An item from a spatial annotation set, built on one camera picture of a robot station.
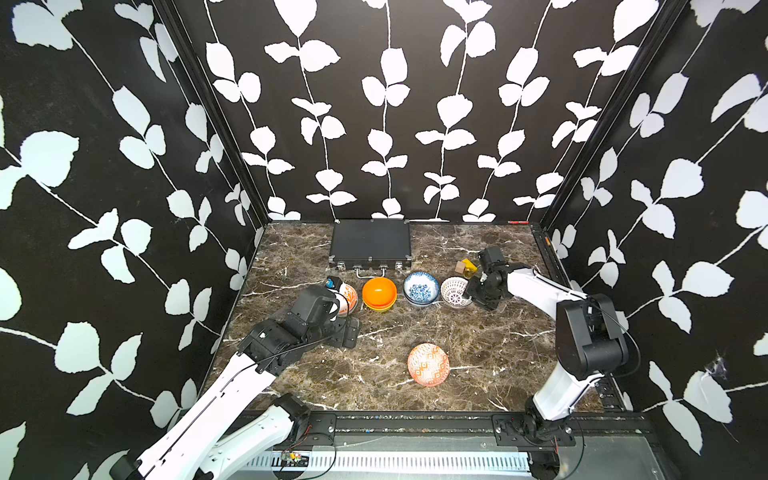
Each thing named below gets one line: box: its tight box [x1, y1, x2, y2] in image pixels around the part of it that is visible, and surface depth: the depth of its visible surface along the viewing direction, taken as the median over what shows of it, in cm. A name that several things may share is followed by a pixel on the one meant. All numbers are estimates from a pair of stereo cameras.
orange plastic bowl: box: [362, 277, 398, 310], surface depth 97 cm
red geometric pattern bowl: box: [407, 343, 450, 387], surface depth 85 cm
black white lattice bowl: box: [440, 276, 472, 309], surface depth 100 cm
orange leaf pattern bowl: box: [332, 282, 358, 317], surface depth 94 cm
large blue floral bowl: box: [403, 271, 441, 306], surface depth 99 cm
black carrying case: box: [329, 219, 413, 279], surface depth 107 cm
